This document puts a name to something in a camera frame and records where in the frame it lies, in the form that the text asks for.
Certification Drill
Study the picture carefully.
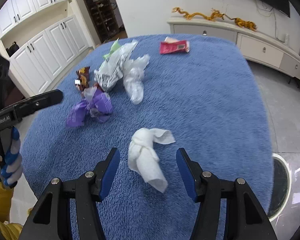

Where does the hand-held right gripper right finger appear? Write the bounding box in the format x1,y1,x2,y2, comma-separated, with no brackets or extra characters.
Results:
176,147,278,240

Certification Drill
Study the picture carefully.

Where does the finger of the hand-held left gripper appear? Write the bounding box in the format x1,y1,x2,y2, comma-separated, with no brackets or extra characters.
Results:
13,89,64,121

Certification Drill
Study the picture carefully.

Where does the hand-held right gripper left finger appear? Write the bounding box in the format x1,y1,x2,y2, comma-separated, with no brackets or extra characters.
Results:
19,147,121,240

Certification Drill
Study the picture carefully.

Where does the white tissue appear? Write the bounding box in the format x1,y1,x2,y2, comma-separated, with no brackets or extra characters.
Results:
127,127,177,193

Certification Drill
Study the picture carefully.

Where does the brown snack wrapper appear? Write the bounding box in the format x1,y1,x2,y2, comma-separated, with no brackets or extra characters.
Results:
74,66,92,92

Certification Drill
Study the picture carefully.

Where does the purple wrapper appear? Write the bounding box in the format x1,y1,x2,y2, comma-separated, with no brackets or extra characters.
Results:
66,82,113,128

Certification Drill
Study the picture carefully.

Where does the white striped plastic packaging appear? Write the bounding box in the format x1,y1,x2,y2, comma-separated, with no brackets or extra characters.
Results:
94,39,139,92

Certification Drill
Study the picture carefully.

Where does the green wrapper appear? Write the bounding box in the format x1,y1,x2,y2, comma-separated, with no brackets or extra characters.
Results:
103,38,123,60

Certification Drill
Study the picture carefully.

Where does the white plastic bag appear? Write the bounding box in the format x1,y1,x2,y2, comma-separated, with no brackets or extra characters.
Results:
121,54,151,105

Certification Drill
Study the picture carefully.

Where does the white round trash bin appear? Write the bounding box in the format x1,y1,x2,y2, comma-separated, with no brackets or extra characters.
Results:
266,152,292,222

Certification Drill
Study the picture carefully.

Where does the red packet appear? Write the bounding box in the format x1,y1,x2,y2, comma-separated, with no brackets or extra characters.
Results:
159,41,190,55

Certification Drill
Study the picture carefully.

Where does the person's left forearm yellow sleeve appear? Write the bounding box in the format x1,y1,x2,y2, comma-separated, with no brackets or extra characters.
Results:
0,171,24,240

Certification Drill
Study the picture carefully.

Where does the person's left hand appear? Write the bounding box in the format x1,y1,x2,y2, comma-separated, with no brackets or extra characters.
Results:
0,126,23,188

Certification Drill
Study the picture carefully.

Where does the black bag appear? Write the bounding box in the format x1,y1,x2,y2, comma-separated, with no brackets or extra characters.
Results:
5,41,20,57

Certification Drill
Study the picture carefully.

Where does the blue fluffy blanket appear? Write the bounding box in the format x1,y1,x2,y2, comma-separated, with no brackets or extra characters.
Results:
20,34,274,240

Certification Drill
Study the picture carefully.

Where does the dark wooden shoe rack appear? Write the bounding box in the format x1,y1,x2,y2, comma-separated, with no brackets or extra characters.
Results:
89,0,124,43

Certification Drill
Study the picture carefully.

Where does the grey white tv cabinet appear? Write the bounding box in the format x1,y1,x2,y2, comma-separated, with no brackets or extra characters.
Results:
167,17,300,82

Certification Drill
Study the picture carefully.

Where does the golden dragon figurine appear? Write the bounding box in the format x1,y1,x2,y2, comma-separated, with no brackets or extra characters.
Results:
172,7,227,22

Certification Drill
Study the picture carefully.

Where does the golden tiger figurine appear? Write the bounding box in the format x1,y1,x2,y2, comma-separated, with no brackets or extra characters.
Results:
227,17,257,32

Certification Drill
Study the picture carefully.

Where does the white wall cabinet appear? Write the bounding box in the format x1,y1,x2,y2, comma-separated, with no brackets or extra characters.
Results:
0,0,97,97

